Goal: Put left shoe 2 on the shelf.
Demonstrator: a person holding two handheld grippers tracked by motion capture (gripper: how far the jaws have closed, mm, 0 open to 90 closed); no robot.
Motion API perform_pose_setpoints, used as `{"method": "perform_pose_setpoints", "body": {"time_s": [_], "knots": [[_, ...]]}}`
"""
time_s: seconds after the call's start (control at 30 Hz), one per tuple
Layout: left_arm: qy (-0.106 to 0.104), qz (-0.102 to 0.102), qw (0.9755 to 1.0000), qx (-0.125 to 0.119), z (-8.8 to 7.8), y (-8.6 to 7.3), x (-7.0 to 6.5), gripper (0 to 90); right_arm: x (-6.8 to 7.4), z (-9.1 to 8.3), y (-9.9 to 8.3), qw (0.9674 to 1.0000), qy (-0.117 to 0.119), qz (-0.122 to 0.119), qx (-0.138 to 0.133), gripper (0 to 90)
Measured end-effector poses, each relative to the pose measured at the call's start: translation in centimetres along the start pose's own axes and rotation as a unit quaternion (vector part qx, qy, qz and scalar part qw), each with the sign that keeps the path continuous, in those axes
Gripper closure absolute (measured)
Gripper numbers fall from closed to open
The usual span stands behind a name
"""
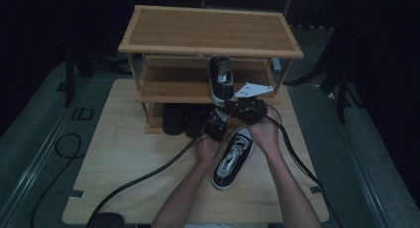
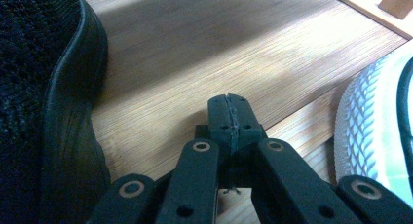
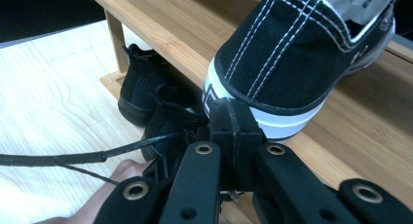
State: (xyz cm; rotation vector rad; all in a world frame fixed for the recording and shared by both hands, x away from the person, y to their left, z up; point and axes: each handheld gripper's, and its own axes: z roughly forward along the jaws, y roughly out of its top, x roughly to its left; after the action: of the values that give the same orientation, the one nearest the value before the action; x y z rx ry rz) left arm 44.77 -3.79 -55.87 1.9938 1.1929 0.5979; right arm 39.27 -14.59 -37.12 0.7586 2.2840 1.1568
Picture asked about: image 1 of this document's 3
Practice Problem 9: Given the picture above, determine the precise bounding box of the person's right hand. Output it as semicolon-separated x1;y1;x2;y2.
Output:
246;103;282;155

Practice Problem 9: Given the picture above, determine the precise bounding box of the person's left hand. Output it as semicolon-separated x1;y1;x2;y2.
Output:
195;136;222;167

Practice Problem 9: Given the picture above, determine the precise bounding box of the metal floor rail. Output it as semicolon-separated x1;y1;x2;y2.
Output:
0;77;92;222
325;90;392;228

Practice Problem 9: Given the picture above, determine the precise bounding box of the black lace-up shoe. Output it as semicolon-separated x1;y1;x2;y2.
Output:
161;103;186;137
184;103;212;139

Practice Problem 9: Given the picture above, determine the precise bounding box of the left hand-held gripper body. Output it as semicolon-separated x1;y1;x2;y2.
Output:
203;108;231;143

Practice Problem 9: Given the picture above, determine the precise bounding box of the black metal stand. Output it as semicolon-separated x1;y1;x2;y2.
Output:
283;29;365;123
63;46;97;108

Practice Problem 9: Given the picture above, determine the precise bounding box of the wooden three-tier shoe rack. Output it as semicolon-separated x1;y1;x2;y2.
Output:
117;4;305;136

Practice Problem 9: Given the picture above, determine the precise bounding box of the thin black looped floor cable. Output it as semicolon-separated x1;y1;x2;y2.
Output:
30;132;83;228

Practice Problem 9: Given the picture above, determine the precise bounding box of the thick black gripper cable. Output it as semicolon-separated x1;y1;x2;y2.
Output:
92;120;212;221

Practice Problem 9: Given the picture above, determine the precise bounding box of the black white canvas sneaker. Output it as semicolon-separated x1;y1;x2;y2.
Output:
207;55;236;107
211;126;256;191

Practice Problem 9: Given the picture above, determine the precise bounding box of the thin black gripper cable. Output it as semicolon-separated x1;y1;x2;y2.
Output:
262;103;346;228

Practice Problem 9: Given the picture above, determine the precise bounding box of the dark rounded object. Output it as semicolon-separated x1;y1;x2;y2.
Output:
86;211;125;228

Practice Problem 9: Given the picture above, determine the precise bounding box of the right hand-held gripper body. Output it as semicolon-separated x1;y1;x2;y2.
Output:
232;81;275;127

